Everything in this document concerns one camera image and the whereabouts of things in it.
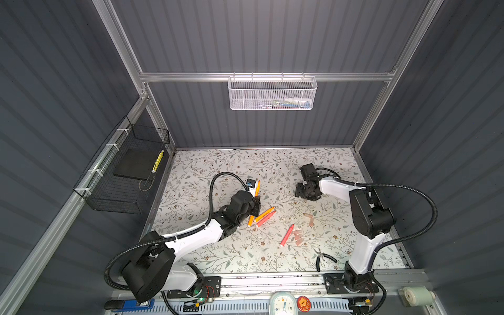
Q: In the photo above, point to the white wire mesh basket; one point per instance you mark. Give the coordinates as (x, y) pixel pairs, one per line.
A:
(245, 93)

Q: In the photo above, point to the yellow highlighter pen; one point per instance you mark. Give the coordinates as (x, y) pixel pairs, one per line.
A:
(157, 162)

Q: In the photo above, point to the white analog clock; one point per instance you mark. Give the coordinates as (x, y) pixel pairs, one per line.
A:
(283, 303)

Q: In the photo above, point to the floral patterned table mat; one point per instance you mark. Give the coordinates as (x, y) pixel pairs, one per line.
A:
(209, 178)

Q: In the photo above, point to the black handled pliers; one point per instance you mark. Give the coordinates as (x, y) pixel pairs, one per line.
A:
(320, 256)

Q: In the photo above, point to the items in white basket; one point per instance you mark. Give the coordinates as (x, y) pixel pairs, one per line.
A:
(287, 103)

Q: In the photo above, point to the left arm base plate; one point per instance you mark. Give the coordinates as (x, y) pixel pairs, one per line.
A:
(207, 287)

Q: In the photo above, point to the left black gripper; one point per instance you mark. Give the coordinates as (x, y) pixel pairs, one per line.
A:
(255, 205)

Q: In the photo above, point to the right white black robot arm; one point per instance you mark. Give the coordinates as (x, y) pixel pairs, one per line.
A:
(371, 217)

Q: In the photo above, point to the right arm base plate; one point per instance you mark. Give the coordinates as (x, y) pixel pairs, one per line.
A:
(349, 282)

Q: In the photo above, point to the translucent pink caps near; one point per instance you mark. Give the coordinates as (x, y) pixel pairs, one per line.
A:
(298, 237)

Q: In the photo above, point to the translucent pink cap middle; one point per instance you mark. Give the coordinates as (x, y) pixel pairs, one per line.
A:
(311, 219)

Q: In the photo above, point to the white tape roll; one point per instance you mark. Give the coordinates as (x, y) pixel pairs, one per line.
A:
(418, 296)

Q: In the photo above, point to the black pad in basket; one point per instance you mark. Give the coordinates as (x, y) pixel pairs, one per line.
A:
(136, 164)

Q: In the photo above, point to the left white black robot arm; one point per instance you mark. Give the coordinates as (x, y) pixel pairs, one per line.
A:
(156, 268)

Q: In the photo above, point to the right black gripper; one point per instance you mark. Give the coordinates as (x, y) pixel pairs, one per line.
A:
(298, 192)

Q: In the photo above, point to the black wire basket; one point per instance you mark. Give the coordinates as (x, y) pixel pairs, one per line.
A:
(103, 191)

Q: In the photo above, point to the blue black tool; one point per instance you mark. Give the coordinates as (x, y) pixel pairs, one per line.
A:
(128, 305)

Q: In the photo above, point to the red round badge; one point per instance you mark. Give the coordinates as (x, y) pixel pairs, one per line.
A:
(304, 304)

